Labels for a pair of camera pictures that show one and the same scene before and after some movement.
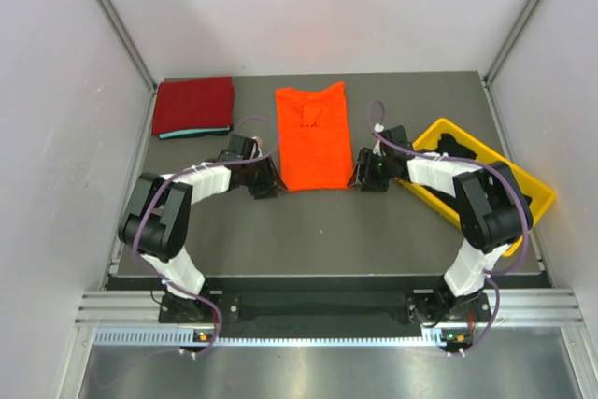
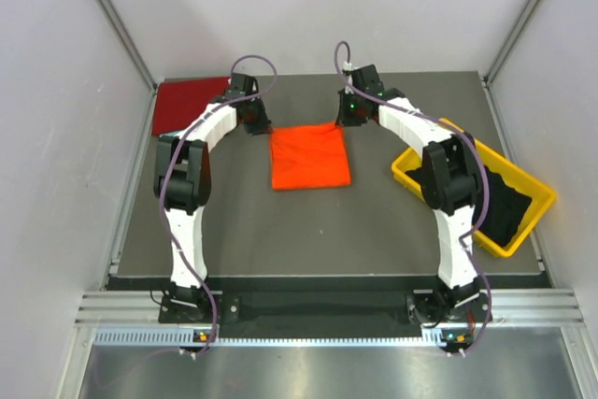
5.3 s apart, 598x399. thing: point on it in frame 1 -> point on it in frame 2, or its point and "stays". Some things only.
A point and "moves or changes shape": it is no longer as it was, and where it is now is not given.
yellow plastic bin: [539, 195] stays
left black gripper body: [260, 177] -> [256, 120]
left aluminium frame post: [106, 7] stays
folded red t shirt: [192, 104] stays
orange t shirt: [314, 136] moves or changes shape
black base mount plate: [201, 310] stays
